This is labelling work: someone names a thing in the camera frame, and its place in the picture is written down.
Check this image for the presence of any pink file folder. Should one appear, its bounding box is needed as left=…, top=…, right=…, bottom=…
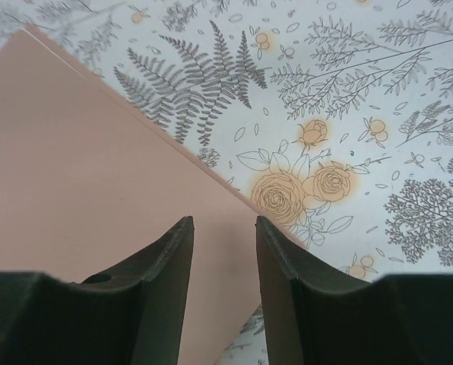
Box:
left=0, top=22, right=307, bottom=365

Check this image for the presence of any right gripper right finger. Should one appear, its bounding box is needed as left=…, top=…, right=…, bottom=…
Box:
left=256, top=216, right=453, bottom=364

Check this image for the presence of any floral tablecloth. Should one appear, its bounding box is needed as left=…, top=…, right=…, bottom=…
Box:
left=0, top=1, right=453, bottom=364

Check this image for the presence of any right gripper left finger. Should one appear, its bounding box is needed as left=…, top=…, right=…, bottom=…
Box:
left=0, top=217, right=194, bottom=364

